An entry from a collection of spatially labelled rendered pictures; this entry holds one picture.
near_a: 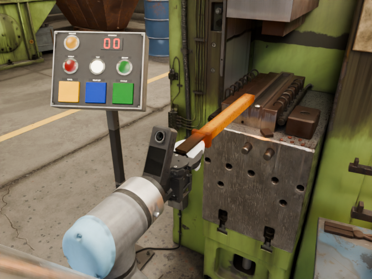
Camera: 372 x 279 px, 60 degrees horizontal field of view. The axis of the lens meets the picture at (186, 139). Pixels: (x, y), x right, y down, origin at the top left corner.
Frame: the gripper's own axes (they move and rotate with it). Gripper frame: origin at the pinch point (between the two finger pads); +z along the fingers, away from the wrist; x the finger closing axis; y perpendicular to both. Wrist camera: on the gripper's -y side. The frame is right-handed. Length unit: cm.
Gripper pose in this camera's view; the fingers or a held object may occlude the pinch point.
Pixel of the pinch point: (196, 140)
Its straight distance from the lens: 75.3
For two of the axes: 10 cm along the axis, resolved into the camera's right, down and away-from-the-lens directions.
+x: 8.7, 2.5, -4.3
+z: 5.0, -4.3, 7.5
